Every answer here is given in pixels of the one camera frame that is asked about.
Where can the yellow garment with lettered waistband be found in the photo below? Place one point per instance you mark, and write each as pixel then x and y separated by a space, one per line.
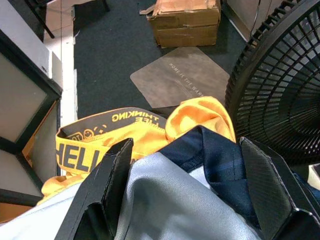
pixel 197 112

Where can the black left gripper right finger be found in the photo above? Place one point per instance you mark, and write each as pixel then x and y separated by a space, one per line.
pixel 270 190

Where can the brown cardboard box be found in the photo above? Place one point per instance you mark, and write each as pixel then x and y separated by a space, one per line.
pixel 185 25

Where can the black pedestal fan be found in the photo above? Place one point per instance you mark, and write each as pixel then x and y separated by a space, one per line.
pixel 275 87

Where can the dark grey carpet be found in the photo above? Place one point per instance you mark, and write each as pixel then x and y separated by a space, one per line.
pixel 107 62

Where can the brown floor mat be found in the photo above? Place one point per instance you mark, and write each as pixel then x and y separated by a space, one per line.
pixel 175 82

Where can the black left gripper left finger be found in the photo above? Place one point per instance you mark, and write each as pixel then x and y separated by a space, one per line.
pixel 95 190

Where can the light blue garment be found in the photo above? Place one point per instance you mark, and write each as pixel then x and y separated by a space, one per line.
pixel 170 200

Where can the black folding chair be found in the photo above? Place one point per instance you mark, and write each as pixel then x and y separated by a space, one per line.
pixel 48 31

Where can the navy blue garment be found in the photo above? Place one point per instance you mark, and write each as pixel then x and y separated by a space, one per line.
pixel 215 155

